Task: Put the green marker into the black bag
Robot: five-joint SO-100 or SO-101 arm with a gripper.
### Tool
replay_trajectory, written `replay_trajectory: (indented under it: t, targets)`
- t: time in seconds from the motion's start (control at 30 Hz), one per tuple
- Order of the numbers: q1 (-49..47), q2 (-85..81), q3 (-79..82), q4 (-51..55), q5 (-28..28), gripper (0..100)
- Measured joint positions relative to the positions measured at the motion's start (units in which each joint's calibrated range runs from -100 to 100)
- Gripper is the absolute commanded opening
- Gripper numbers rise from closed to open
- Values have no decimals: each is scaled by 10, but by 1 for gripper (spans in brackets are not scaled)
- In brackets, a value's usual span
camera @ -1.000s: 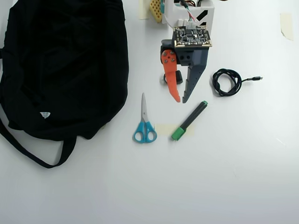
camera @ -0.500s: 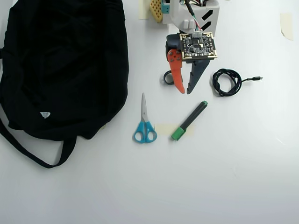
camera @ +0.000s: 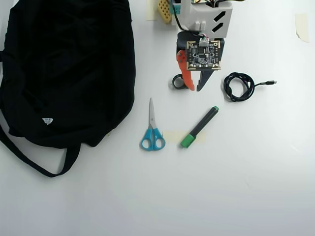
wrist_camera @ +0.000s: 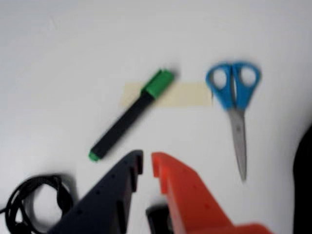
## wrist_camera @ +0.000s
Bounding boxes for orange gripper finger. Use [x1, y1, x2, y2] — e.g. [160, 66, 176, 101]
[151, 151, 273, 234]

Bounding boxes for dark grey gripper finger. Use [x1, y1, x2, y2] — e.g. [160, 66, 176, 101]
[47, 150, 144, 234]

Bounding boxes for green and black marker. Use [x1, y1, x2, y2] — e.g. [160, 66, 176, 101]
[88, 69, 176, 162]

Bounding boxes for black fabric bag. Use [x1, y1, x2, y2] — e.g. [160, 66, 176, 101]
[293, 124, 312, 208]

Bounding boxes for long beige masking tape strip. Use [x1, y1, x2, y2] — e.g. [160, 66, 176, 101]
[120, 81, 213, 108]

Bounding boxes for blue handled scissors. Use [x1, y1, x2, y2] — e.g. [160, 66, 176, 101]
[206, 60, 261, 182]

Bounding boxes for coiled black USB cable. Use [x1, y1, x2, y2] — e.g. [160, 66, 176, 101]
[0, 173, 74, 234]

